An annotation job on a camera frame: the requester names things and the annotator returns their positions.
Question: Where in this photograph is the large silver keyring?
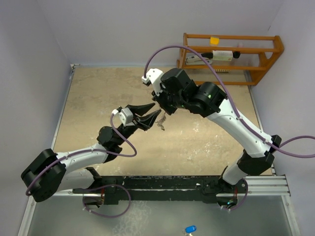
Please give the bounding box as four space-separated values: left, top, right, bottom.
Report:
156 112 166 131

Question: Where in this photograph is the yellow sticky note pad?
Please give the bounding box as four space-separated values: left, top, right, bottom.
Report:
210 37 220 46

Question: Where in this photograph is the white staples box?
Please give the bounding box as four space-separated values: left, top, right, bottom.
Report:
213 50 233 61

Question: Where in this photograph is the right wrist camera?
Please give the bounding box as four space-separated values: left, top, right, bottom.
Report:
141 68 164 96

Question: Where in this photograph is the purple cable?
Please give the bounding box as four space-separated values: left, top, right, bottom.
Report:
144 45 315 212
25 112 137 218

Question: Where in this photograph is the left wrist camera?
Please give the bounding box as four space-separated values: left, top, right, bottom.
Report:
112 107 134 126

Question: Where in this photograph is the black base frame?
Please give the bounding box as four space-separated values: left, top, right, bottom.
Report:
73 167 248 207

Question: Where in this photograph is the grey black stapler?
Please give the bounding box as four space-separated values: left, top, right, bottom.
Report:
185 52 213 65

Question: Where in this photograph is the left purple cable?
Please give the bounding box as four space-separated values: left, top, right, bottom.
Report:
25 112 137 218

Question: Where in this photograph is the wooden shelf rack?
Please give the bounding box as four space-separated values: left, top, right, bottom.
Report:
183 33 284 86

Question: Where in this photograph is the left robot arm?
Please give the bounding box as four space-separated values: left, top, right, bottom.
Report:
21 103 161 202

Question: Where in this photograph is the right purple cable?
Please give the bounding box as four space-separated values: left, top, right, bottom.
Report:
144 45 315 212

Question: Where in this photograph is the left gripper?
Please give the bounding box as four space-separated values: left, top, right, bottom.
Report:
116 103 160 146

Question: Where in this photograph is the strip of staples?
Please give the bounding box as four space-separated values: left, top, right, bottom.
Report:
215 69 230 73

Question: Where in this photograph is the blue key tag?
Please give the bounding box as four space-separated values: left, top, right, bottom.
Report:
183 225 197 235

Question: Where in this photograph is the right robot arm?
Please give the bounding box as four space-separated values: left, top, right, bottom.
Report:
142 68 281 192

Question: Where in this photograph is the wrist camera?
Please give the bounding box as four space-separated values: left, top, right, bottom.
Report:
112 107 134 126
141 68 164 96

